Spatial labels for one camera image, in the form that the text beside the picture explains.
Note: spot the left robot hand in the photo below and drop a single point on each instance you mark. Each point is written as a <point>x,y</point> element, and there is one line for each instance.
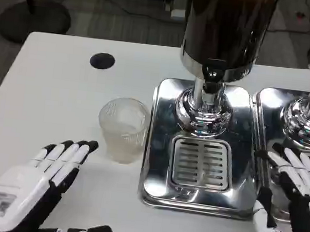
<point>22,188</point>

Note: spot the white power adapter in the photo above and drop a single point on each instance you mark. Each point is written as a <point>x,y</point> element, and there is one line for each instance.
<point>178,14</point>

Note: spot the steel drip tray with grid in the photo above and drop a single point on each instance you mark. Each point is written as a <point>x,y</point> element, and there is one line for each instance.
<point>159,149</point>
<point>268,119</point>

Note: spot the clear ribbed glass cup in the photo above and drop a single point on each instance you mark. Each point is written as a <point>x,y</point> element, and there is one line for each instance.
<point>122,134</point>

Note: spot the black round stand base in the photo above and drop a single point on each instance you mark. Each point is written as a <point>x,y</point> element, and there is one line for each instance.
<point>34,20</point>

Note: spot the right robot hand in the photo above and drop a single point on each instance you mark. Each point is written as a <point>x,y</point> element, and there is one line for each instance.
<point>304,209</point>

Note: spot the black round table grommet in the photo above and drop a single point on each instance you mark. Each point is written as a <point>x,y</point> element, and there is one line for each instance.
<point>102,60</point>

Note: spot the dark drink dispenser with tap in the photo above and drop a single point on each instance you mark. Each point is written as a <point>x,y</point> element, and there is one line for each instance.
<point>225,26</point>

